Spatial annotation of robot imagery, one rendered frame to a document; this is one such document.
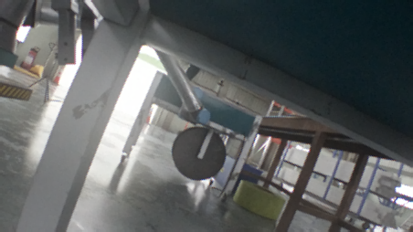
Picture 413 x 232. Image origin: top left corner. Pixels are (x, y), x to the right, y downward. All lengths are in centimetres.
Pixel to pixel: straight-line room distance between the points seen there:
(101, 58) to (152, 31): 8
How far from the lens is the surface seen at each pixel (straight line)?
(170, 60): 130
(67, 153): 35
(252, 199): 218
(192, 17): 32
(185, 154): 213
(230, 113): 197
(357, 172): 184
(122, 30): 34
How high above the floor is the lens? 42
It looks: 3 degrees up
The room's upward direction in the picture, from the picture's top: 23 degrees clockwise
